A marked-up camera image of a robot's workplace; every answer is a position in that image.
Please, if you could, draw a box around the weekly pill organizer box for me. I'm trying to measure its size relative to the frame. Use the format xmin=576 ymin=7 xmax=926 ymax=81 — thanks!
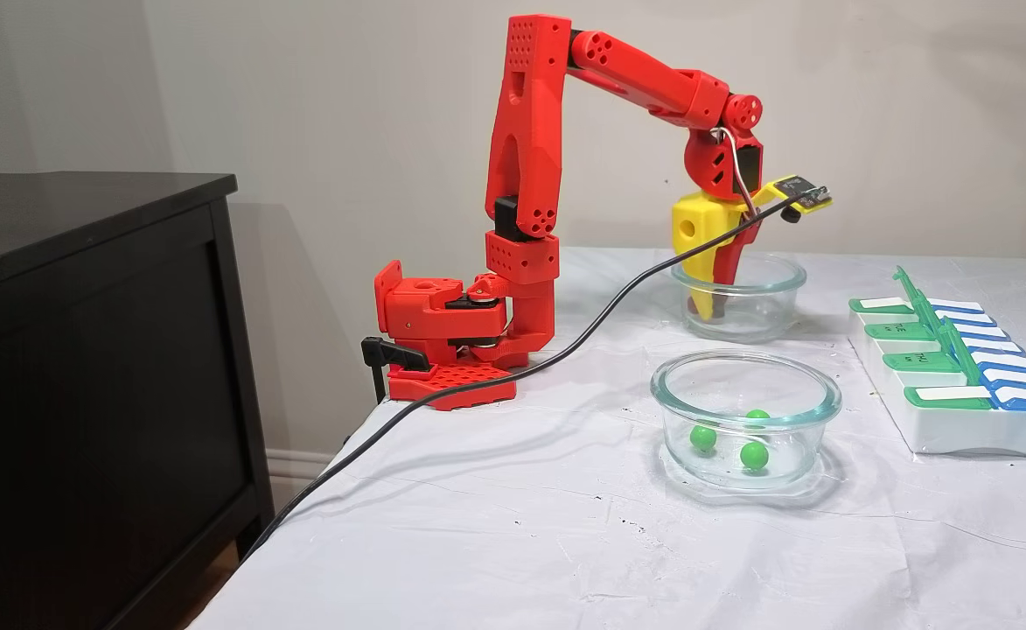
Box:
xmin=848 ymin=265 xmax=1026 ymax=460

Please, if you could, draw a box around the small clear glass bowl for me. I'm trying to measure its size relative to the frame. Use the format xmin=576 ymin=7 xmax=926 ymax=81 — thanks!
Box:
xmin=672 ymin=251 xmax=808 ymax=344

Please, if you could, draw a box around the large clear glass bowl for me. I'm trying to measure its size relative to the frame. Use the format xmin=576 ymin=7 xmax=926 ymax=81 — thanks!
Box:
xmin=650 ymin=350 xmax=843 ymax=491

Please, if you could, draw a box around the white tablecloth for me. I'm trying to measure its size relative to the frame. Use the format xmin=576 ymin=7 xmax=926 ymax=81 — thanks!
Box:
xmin=185 ymin=248 xmax=1026 ymax=630

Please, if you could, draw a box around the black table clamp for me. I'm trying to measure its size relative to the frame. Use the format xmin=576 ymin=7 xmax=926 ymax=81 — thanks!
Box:
xmin=361 ymin=337 xmax=432 ymax=405

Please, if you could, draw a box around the black wooden cabinet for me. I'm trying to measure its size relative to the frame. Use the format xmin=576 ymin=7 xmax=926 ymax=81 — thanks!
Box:
xmin=0 ymin=172 xmax=276 ymax=630

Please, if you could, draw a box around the white red black servo wire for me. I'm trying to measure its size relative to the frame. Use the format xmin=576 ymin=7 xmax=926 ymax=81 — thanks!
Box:
xmin=709 ymin=127 xmax=760 ymax=220

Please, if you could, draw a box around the camera board on yellow mount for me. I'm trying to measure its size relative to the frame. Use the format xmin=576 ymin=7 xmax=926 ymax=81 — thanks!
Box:
xmin=750 ymin=175 xmax=833 ymax=225

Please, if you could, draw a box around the black camera cable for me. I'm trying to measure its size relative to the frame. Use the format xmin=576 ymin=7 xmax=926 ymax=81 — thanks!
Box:
xmin=240 ymin=199 xmax=809 ymax=563

